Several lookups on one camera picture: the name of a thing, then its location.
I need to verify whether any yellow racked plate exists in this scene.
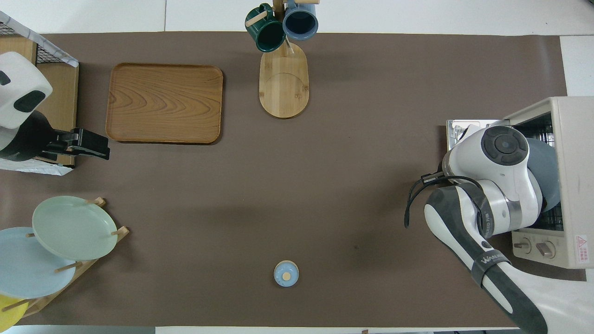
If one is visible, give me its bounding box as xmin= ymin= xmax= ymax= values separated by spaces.
xmin=0 ymin=294 xmax=29 ymax=332

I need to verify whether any pale green racked plate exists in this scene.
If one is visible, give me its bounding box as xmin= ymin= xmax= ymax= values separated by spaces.
xmin=32 ymin=195 xmax=118 ymax=261

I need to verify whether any cream toaster oven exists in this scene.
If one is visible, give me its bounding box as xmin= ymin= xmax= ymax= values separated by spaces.
xmin=446 ymin=96 xmax=594 ymax=270

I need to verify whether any dark green mug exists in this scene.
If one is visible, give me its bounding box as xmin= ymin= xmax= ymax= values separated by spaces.
xmin=245 ymin=4 xmax=286 ymax=53

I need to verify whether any wooden plate rack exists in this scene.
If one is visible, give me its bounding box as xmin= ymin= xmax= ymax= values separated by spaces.
xmin=2 ymin=197 xmax=130 ymax=318

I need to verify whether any blue mug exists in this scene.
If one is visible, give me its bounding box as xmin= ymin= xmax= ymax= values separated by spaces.
xmin=282 ymin=0 xmax=319 ymax=41

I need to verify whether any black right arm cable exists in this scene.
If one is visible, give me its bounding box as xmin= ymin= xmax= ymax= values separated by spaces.
xmin=405 ymin=172 xmax=485 ymax=229

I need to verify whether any brown table mat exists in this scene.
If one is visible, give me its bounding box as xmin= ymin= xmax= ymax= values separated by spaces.
xmin=0 ymin=32 xmax=588 ymax=328

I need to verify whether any pale blue racked plate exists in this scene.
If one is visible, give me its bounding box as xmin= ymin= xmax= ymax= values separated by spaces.
xmin=0 ymin=227 xmax=77 ymax=299

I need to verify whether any wooden step shelf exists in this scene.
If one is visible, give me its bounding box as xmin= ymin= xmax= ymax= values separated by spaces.
xmin=0 ymin=36 xmax=79 ymax=167

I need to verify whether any wooden mug tree stand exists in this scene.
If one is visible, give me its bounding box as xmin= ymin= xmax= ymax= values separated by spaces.
xmin=245 ymin=0 xmax=321 ymax=119

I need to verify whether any wooden serving tray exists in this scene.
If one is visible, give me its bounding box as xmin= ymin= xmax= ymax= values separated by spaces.
xmin=106 ymin=63 xmax=224 ymax=144

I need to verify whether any small blue bell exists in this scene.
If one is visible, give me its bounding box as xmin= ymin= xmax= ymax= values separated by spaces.
xmin=273 ymin=260 xmax=299 ymax=288

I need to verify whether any light blue round plate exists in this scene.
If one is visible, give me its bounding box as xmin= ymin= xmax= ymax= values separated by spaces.
xmin=527 ymin=138 xmax=561 ymax=213

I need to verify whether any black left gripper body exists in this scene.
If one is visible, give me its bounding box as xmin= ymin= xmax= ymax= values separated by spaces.
xmin=45 ymin=128 xmax=111 ymax=161

